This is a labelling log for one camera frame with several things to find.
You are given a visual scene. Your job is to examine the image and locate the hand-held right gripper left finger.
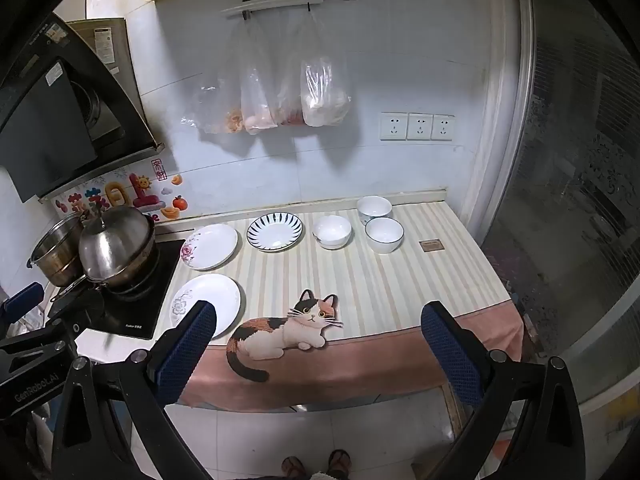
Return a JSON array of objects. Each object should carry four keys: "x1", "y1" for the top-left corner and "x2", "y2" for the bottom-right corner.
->
[{"x1": 50, "y1": 300, "x2": 218, "y2": 480}]

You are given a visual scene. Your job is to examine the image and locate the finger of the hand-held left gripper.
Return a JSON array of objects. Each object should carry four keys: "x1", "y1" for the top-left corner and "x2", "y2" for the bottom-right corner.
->
[
  {"x1": 46, "y1": 286, "x2": 107, "y2": 335},
  {"x1": 0, "y1": 281, "x2": 46, "y2": 328}
]

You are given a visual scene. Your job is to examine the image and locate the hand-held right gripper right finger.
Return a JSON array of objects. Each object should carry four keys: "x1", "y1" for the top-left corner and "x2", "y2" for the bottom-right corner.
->
[{"x1": 420, "y1": 301, "x2": 588, "y2": 480}]

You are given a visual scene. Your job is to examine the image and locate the white plate pink flower print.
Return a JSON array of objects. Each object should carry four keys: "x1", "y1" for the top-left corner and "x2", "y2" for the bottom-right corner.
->
[{"x1": 180, "y1": 223, "x2": 239, "y2": 271}]

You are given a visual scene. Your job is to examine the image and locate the white plate blue leaf pattern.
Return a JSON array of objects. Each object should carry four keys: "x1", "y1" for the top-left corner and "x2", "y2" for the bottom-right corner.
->
[{"x1": 246, "y1": 212, "x2": 304, "y2": 252}]

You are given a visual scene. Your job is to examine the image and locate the plain white bowl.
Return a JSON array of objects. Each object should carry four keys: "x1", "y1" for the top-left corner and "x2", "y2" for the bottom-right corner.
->
[{"x1": 312, "y1": 215, "x2": 352, "y2": 251}]

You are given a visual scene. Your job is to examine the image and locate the black induction cooker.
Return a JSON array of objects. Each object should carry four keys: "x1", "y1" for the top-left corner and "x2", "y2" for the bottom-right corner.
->
[{"x1": 47, "y1": 237, "x2": 187, "y2": 341}]

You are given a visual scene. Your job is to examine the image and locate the stainless steel pot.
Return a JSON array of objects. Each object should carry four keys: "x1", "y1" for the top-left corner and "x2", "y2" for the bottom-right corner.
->
[{"x1": 27, "y1": 212, "x2": 86, "y2": 288}]

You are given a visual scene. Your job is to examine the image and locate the white plate grey flower print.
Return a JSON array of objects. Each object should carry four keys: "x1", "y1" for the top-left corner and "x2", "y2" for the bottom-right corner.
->
[{"x1": 169, "y1": 274, "x2": 242, "y2": 342}]

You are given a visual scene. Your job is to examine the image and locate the stainless steel wok lid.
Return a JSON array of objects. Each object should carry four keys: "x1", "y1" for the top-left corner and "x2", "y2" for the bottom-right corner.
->
[{"x1": 77, "y1": 202, "x2": 158, "y2": 283}]

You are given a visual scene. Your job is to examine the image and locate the striped tablecloth with cat print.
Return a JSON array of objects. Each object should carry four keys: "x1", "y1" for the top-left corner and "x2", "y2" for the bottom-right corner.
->
[{"x1": 177, "y1": 200, "x2": 523, "y2": 411}]

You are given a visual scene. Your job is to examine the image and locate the white bowl thin blue rim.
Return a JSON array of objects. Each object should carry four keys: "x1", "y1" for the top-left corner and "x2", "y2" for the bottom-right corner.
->
[{"x1": 364, "y1": 217, "x2": 405, "y2": 256}]

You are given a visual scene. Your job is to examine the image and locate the person's right foot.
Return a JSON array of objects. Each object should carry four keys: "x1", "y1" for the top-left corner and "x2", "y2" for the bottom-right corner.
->
[{"x1": 326, "y1": 449, "x2": 352, "y2": 480}]

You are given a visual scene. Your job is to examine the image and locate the person's foot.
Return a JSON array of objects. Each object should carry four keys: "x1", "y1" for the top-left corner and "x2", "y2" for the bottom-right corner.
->
[
  {"x1": 326, "y1": 449, "x2": 352, "y2": 480},
  {"x1": 281, "y1": 456, "x2": 307, "y2": 480}
]

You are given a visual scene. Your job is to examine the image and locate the person's left foot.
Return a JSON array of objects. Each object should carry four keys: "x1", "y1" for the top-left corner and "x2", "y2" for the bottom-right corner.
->
[{"x1": 281, "y1": 456, "x2": 307, "y2": 480}]

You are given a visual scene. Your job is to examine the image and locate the white bowl blue flower print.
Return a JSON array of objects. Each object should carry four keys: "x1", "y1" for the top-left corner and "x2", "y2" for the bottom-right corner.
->
[{"x1": 356, "y1": 195, "x2": 393, "y2": 227}]

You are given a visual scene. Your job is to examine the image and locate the black range hood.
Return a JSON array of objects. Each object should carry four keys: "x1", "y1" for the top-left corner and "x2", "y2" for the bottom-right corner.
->
[{"x1": 0, "y1": 10, "x2": 166, "y2": 203}]

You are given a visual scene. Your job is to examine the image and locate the frosted glass door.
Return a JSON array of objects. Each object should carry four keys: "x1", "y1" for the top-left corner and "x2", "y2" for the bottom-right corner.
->
[{"x1": 480, "y1": 0, "x2": 640, "y2": 411}]

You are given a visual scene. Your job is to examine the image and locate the clear plastic bag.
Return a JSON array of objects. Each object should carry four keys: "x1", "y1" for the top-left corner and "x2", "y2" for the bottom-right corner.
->
[
  {"x1": 181, "y1": 72, "x2": 246, "y2": 136},
  {"x1": 299, "y1": 10, "x2": 351, "y2": 128},
  {"x1": 235, "y1": 15, "x2": 281, "y2": 136},
  {"x1": 275, "y1": 75, "x2": 306, "y2": 126}
]

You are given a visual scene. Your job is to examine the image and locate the colourful wall stickers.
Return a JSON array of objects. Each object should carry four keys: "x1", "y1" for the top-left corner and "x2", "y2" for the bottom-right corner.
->
[{"x1": 52, "y1": 157, "x2": 190, "y2": 223}]

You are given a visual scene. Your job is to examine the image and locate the white wall socket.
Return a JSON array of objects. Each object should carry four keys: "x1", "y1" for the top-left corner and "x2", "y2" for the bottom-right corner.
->
[
  {"x1": 432, "y1": 114, "x2": 456, "y2": 142},
  {"x1": 380, "y1": 112, "x2": 408, "y2": 142},
  {"x1": 406, "y1": 113, "x2": 434, "y2": 142}
]

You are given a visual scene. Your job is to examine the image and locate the wall hanging rail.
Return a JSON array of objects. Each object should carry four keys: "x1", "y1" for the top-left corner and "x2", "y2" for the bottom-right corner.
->
[{"x1": 222, "y1": 0, "x2": 359, "y2": 20}]

